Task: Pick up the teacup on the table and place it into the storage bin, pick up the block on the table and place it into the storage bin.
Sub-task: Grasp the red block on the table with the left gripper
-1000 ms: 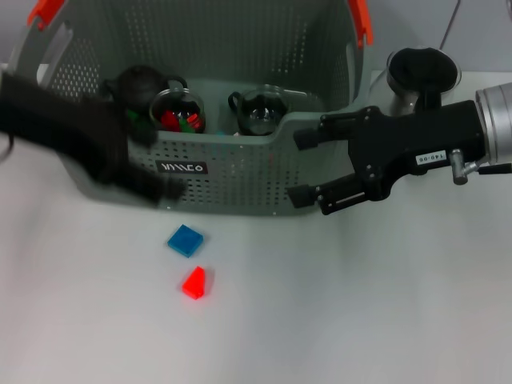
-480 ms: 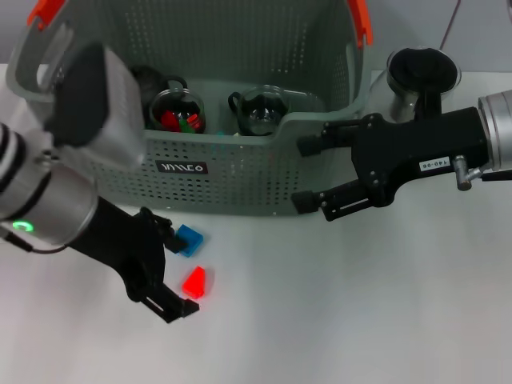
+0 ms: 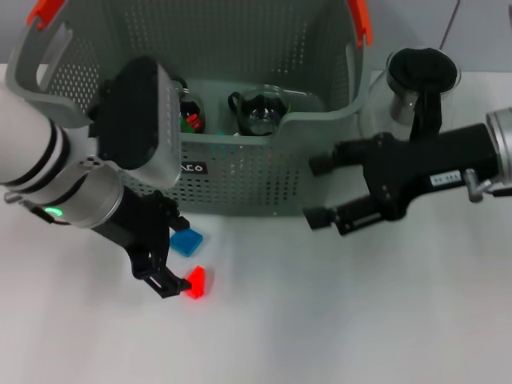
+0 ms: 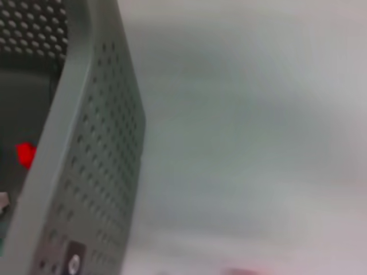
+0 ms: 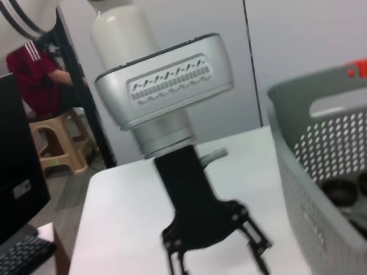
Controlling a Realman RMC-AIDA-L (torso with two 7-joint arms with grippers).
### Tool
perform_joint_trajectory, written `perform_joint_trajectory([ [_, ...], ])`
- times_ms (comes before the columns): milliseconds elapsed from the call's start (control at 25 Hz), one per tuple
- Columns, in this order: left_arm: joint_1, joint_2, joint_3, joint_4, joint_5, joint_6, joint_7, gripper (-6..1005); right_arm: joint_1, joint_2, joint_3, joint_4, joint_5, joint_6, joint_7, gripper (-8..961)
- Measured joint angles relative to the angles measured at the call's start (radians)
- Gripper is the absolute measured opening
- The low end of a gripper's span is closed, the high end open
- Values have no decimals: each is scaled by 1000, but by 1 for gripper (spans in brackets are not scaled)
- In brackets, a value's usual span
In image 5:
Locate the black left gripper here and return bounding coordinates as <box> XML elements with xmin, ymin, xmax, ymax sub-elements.
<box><xmin>154</xmin><ymin>146</ymin><xmax>274</xmax><ymax>275</ymax></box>

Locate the grey perforated storage bin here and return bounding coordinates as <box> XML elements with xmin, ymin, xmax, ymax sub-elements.
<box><xmin>266</xmin><ymin>65</ymin><xmax>367</xmax><ymax>275</ymax></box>

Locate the dark clay teacup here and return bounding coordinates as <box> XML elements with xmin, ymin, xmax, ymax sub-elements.
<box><xmin>320</xmin><ymin>177</ymin><xmax>360</xmax><ymax>207</ymax></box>

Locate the white side desk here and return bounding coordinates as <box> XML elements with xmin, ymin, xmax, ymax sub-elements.
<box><xmin>36</xmin><ymin>222</ymin><xmax>72</xmax><ymax>275</ymax></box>

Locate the dark clay teapot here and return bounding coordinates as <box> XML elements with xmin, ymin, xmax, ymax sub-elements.
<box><xmin>357</xmin><ymin>171</ymin><xmax>367</xmax><ymax>199</ymax></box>

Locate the beige plastic stool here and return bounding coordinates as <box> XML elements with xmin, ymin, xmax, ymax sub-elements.
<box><xmin>28</xmin><ymin>107</ymin><xmax>99</xmax><ymax>176</ymax></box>

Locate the black keyboard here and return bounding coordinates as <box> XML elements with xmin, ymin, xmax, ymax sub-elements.
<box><xmin>0</xmin><ymin>234</ymin><xmax>58</xmax><ymax>275</ymax></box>

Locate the black computer monitor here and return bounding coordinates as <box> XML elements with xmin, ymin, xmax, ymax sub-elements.
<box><xmin>0</xmin><ymin>73</ymin><xmax>52</xmax><ymax>245</ymax></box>

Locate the dark red object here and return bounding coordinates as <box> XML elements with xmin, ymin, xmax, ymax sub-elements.
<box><xmin>5</xmin><ymin>40</ymin><xmax>90</xmax><ymax>116</ymax></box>

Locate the left gripper cable metal plug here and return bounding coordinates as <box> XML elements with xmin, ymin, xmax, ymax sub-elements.
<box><xmin>200</xmin><ymin>147</ymin><xmax>230</xmax><ymax>167</ymax></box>

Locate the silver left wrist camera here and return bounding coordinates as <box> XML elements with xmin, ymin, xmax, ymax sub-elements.
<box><xmin>93</xmin><ymin>33</ymin><xmax>236</xmax><ymax>132</ymax></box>

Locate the dark blue cable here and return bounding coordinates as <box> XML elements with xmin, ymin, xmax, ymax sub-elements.
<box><xmin>242</xmin><ymin>0</ymin><xmax>264</xmax><ymax>127</ymax></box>

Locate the black partition post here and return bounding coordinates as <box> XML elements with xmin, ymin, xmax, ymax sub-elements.
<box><xmin>55</xmin><ymin>5</ymin><xmax>118</xmax><ymax>169</ymax></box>

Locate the orange bin handle clip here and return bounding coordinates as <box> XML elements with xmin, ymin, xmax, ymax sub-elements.
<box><xmin>345</xmin><ymin>58</ymin><xmax>367</xmax><ymax>80</ymax></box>

